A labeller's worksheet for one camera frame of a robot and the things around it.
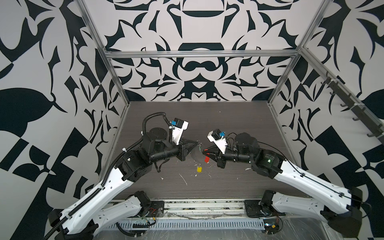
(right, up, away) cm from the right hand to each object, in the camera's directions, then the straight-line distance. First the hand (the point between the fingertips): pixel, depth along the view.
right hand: (204, 151), depth 63 cm
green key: (-2, +1, +1) cm, 3 cm away
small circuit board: (+32, -37, +8) cm, 49 cm away
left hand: (-3, +5, -4) cm, 7 cm away
